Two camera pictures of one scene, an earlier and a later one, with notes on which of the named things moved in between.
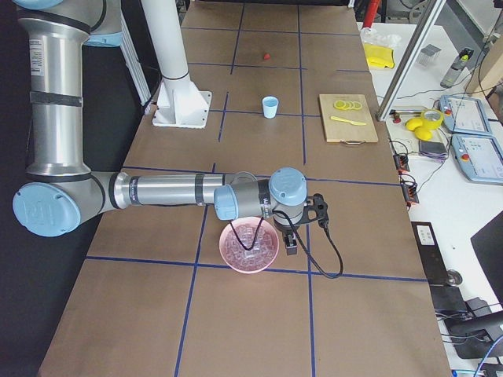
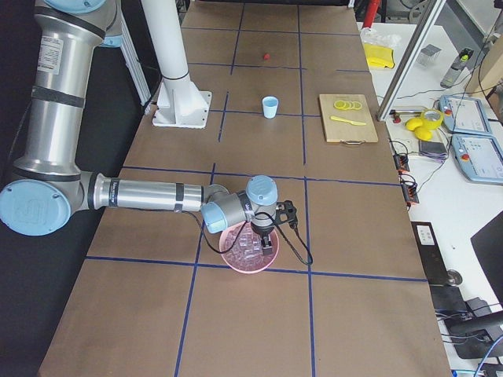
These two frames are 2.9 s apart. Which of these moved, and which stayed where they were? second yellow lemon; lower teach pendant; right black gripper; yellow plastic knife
Moved: right black gripper
Stayed: yellow plastic knife; second yellow lemon; lower teach pendant
